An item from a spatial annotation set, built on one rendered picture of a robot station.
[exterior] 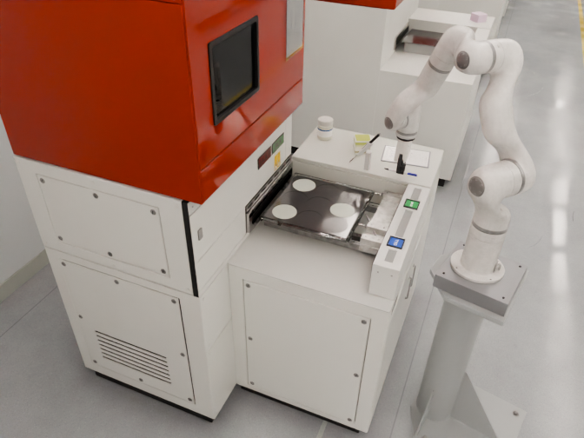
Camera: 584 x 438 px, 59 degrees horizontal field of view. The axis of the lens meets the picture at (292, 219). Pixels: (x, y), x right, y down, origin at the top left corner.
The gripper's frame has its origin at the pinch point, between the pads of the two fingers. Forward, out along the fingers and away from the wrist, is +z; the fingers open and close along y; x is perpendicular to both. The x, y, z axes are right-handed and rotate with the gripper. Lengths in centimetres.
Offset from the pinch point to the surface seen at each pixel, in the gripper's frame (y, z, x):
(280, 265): 58, 17, -30
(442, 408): 44, 88, 41
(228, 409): 76, 98, -49
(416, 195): 10.8, 4.4, 9.6
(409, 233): 36.8, 3.3, 12.5
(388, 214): 17.4, 11.8, 0.4
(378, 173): 1.6, 3.7, -8.8
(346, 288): 60, 17, -3
